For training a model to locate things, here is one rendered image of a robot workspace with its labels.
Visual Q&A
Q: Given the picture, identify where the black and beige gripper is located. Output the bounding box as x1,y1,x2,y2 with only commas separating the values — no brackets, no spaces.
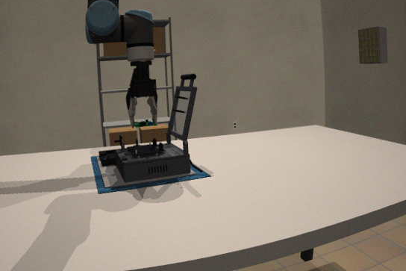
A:
126,60,157,128

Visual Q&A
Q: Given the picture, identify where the green circuit board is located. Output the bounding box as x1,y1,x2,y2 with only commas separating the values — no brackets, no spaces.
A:
134,119,158,127

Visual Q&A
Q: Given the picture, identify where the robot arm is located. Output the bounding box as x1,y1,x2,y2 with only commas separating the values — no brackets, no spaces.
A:
85,0,155,62

